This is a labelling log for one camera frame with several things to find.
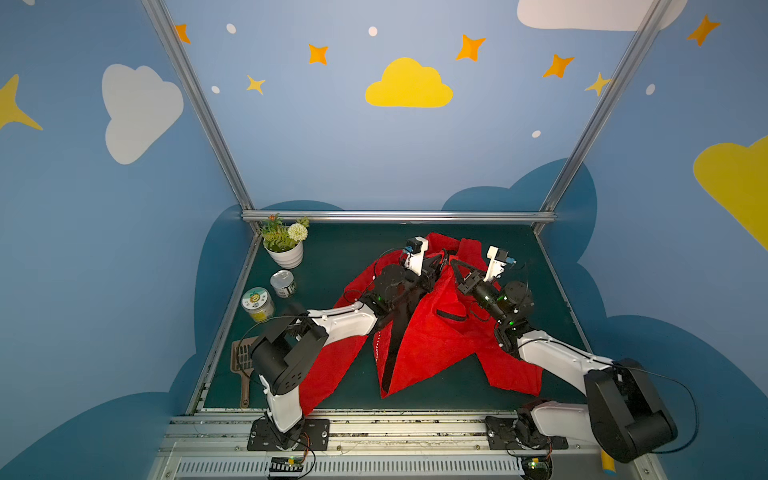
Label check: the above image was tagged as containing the brown slotted spatula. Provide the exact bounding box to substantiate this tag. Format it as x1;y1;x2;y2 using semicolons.
230;337;257;409

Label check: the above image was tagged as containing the white plant pot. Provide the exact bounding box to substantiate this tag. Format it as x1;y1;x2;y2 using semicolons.
266;242;304;270

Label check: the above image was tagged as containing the red jacket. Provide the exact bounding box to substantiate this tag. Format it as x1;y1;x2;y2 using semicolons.
299;267;543;414

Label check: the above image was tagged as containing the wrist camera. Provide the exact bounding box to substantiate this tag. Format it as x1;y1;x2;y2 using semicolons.
484;246;516;283
403;236;429;276

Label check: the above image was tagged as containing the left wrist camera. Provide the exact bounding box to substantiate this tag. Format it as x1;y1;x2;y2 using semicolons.
403;236;429;276

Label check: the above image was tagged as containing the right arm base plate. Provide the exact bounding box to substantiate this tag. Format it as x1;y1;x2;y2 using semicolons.
484;416;569;451

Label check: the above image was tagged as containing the yellow toy shovel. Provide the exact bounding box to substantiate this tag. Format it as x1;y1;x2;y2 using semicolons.
600;450;617;476

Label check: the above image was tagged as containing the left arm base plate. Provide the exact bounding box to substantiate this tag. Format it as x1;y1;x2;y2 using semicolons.
246;416;330;451

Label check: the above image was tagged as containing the right controller board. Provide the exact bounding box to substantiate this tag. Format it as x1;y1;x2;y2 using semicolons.
521;457;553;480

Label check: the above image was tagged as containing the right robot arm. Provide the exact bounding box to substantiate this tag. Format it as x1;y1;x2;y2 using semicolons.
451;260;678;463

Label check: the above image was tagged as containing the left controller board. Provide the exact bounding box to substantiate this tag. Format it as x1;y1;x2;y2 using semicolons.
267;457;306;479

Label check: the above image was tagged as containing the controller board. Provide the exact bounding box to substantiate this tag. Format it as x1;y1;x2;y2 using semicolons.
267;457;306;479
521;457;553;480

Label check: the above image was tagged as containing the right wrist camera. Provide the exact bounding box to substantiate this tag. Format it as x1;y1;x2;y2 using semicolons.
484;246;516;283

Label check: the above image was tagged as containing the aluminium frame rail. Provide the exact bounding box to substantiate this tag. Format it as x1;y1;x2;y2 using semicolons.
241;210;556;224

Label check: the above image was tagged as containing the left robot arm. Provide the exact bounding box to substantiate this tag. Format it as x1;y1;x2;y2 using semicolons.
249;255;444;434

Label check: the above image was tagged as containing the green artificial plant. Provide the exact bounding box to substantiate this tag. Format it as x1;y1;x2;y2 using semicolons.
259;214;310;253

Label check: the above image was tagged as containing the silver tin can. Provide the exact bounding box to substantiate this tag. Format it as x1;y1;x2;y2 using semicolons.
270;269;296;298

